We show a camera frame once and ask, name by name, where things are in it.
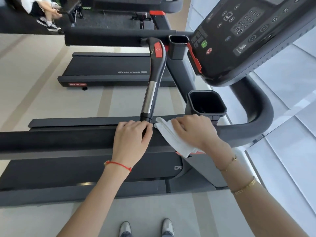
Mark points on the person's left hand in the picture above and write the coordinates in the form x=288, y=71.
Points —
x=128, y=143

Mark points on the person's right hand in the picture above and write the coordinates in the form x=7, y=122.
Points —
x=197, y=133

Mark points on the person's right thumb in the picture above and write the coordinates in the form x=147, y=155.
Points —
x=178, y=128

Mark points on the person's left thumb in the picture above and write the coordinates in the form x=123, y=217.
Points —
x=149, y=135

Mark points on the white cleaning cloth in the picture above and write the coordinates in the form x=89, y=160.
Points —
x=170, y=138

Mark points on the black treadmill with console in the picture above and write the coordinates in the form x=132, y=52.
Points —
x=61, y=141

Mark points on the person's right forearm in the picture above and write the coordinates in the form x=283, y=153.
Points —
x=251, y=194

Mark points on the person's left forearm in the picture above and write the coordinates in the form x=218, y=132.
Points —
x=98, y=199

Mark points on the black square cup holder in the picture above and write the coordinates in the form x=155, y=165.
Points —
x=178, y=46
x=206, y=103

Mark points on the black silver treadmill grip bar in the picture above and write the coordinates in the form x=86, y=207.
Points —
x=155, y=71

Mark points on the black treadmill with red badge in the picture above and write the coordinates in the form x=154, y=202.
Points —
x=106, y=69

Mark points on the person's right grey shoe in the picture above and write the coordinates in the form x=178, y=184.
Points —
x=167, y=228

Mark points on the person's grey shoe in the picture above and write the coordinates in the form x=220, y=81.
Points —
x=125, y=229
x=167, y=228

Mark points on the person's left grey shoe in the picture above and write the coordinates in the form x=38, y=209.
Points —
x=125, y=229

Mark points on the black treadmill console panel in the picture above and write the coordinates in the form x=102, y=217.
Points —
x=246, y=36

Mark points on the black gym machine base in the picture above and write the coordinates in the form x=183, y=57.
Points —
x=141, y=19

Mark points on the black weight bench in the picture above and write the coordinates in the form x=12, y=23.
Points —
x=72, y=11

